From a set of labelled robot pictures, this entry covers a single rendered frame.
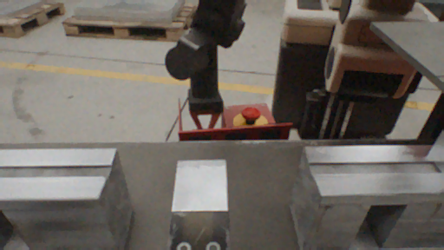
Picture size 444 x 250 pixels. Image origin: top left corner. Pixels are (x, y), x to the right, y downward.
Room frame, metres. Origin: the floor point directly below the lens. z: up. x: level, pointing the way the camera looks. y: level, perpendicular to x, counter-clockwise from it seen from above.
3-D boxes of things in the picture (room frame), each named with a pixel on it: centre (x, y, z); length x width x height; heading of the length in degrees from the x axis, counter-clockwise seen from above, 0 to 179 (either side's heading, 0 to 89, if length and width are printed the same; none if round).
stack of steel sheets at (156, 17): (3.28, 0.89, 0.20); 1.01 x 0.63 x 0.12; 82
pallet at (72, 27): (3.28, 0.89, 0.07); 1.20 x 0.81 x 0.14; 82
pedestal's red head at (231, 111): (0.48, -0.02, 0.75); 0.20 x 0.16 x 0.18; 97
